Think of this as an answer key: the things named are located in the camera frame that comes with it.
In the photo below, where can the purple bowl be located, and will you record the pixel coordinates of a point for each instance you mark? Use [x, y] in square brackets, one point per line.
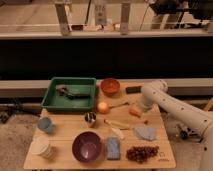
[87, 147]

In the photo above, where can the dark tool in tray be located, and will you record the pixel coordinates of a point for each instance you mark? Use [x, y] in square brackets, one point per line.
[62, 90]

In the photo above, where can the white stacked cups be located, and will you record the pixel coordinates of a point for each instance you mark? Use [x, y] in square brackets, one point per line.
[41, 146]

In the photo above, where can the blue sponge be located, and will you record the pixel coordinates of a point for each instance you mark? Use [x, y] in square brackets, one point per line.
[113, 148]

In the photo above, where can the red bowl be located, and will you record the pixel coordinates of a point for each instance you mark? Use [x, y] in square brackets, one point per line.
[110, 86]

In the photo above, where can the blue ceramic cup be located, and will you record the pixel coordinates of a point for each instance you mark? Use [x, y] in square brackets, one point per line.
[45, 124]

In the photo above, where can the small metal cup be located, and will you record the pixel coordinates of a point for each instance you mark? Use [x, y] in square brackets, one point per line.
[90, 119]

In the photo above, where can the bunch of dark grapes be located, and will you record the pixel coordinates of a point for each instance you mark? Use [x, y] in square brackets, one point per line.
[141, 154]

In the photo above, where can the black rectangular block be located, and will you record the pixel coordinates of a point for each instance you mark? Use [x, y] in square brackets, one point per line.
[133, 89]

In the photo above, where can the green plastic tray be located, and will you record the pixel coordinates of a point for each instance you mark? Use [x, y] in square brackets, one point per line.
[53, 102]

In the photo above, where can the grey blue cloth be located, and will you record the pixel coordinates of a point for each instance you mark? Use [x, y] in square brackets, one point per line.
[146, 133]

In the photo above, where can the white spatula utensil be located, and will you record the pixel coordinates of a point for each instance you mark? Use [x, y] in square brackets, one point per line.
[118, 132]

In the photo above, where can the metal spoon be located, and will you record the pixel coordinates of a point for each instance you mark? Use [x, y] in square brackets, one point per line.
[119, 105]

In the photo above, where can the black wheeled stand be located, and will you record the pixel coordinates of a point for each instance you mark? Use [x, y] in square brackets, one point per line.
[186, 133]

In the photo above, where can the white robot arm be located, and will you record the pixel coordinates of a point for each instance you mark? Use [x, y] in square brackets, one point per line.
[155, 92]

